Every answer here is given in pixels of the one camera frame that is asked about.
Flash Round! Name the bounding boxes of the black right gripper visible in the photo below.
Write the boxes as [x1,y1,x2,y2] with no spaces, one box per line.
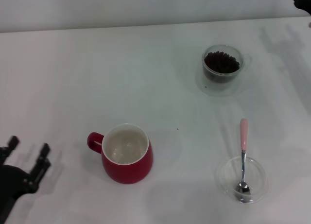
[286,0,311,16]

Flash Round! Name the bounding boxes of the coffee beans heap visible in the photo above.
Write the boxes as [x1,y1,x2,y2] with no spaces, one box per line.
[203,51,240,84]

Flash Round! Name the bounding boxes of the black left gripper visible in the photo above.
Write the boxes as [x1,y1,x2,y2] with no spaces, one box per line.
[0,136,52,217]

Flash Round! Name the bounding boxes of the pink handled metal spoon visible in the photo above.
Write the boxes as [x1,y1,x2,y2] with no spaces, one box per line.
[235,119,251,196]

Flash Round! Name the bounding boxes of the clear glass cup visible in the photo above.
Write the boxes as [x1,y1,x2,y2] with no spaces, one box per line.
[202,44,253,85]

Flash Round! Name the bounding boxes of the clear glass bowl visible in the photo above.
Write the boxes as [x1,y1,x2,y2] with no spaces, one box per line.
[213,155,268,205]

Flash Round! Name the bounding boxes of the clear glass saucer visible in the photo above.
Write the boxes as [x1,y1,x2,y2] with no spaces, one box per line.
[195,63,248,97]

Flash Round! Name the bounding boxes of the red ceramic mug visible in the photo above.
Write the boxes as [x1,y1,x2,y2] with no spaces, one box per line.
[86,123,154,185]

